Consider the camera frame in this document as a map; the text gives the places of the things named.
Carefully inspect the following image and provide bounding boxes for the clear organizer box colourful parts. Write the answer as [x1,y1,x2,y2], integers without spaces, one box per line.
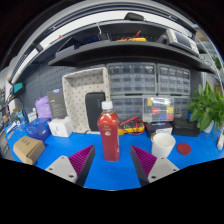
[142,96,175,124]

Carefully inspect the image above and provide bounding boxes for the white metal shelf rack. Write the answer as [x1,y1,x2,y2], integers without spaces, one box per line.
[194,26,224,88]

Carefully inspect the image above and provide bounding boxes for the white carton box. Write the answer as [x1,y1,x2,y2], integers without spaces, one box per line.
[48,116,73,138]

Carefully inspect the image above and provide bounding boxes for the black rectangular device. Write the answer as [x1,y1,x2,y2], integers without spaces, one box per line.
[84,91,107,132]

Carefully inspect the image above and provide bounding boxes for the grey small-parts drawer cabinet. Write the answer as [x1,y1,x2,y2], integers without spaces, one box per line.
[110,95,144,123]
[156,63,192,97]
[173,95,191,120]
[106,62,158,96]

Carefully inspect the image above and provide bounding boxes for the black rounded pouch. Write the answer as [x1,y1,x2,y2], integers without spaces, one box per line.
[123,12,146,22]

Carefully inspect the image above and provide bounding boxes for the white cup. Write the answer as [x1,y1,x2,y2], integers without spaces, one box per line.
[150,132,177,159]

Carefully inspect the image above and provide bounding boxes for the blue box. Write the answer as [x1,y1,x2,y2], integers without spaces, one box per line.
[25,117,53,142]

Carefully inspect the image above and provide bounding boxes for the black box with white label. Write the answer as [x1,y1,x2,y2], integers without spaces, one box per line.
[144,121,174,138]

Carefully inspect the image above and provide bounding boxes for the yellow multimeter with red leads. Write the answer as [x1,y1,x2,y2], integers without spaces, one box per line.
[118,116,146,136]

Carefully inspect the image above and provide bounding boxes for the purple plastic bag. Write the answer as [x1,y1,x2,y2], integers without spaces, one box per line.
[34,95,53,120]

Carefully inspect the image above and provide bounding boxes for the green potted plant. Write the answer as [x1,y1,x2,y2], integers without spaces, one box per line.
[186,81,224,134]

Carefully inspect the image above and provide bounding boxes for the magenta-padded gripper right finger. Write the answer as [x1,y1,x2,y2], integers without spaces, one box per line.
[129,144,181,187]

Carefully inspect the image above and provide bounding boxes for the red drink bottle white cap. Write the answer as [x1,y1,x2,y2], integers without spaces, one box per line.
[96,100,121,163]

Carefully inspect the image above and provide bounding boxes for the black workbench shelf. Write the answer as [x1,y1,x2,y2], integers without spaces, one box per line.
[31,19,216,75]

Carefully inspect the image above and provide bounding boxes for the dark grey carton box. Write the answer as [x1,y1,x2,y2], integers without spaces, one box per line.
[46,88,68,120]

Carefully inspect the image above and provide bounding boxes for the brown cardboard box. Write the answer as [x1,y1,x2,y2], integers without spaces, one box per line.
[12,135,46,166]

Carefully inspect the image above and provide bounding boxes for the flat round red coaster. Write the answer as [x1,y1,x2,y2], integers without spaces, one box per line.
[176,142,192,156]

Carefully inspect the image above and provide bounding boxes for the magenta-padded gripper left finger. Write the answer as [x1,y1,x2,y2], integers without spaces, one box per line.
[44,144,97,188]

